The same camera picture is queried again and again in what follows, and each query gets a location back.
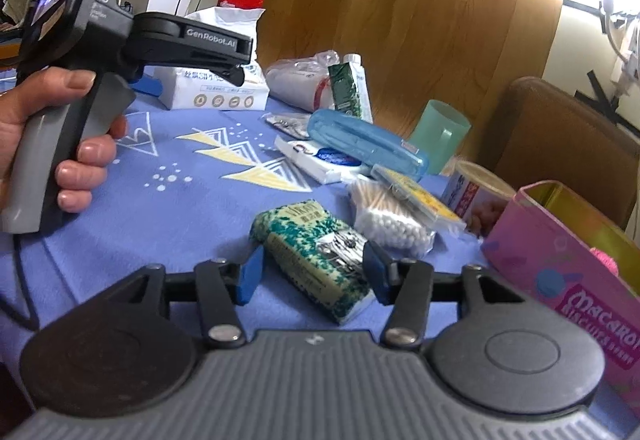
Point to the pink knitted soft item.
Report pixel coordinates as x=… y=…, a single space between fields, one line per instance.
x=606 y=260

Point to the paper cup with pink print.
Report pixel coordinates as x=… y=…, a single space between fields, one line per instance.
x=477 y=196

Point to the mint green plastic cup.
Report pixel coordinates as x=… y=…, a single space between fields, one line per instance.
x=439 y=133

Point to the pink macaron biscuit tin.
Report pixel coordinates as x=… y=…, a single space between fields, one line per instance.
x=542 y=243

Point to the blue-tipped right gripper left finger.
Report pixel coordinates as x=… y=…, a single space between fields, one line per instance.
x=221 y=286

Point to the red cereal box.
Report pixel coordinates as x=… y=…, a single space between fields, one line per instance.
x=241 y=4

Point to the small silver foil packet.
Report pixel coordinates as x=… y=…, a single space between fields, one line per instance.
x=291 y=124

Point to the person's left hand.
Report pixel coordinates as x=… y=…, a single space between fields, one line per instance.
x=54 y=87

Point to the blue patterned tablecloth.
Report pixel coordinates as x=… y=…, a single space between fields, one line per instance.
x=186 y=186

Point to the blue toothbrush case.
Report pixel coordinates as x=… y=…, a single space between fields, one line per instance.
x=366 y=142

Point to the cotton swabs bag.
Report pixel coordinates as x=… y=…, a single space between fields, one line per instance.
x=380 y=217

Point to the clear plastic bag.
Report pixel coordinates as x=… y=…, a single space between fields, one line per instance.
x=303 y=83

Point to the brown chair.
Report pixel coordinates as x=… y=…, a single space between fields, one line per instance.
x=538 y=132

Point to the white power strip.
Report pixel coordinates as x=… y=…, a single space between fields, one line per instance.
x=626 y=74

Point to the green floral tissue packet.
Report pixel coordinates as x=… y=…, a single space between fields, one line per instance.
x=319 y=254

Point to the green white carton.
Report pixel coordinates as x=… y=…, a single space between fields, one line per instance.
x=349 y=87

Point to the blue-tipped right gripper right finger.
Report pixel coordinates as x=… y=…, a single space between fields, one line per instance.
x=406 y=286

